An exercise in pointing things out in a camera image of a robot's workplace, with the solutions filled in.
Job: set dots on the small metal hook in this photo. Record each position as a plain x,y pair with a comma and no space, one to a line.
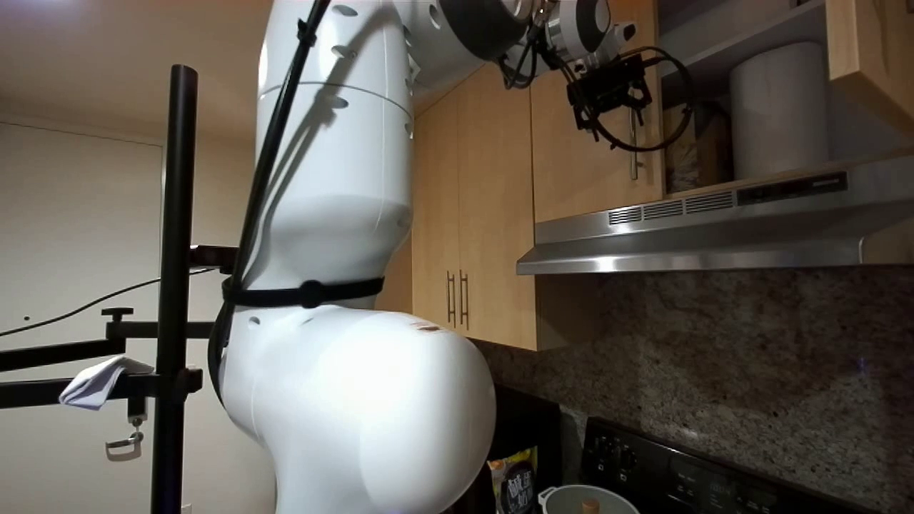
125,446

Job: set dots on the black stand crossbar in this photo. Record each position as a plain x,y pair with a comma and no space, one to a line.
58,353
29,389

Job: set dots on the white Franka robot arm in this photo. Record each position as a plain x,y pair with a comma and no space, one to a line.
352,145

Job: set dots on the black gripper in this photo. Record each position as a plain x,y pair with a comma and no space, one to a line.
611,88

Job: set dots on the small orange item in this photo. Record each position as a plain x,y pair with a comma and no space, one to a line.
592,506

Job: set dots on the light wood cabinet door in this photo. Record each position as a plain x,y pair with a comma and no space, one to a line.
501,219
582,181
432,219

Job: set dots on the white cabinet shelf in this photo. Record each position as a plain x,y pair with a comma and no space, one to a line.
745,34

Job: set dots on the open white cabinet door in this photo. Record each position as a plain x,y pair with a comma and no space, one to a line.
872,47

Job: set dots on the black stand pole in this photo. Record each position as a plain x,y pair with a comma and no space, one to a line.
176,239

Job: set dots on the black electric stove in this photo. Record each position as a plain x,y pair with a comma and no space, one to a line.
688,476

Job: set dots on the stainless steel range hood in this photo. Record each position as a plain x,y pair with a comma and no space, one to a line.
715,239

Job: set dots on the black countertop appliance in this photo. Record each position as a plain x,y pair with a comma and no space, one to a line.
533,418

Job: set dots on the white paper towel roll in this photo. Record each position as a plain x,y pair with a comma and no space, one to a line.
781,115

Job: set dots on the colourful snack bag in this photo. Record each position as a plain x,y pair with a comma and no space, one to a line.
515,488

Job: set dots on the white crumpled cloth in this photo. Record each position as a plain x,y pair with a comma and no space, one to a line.
95,381

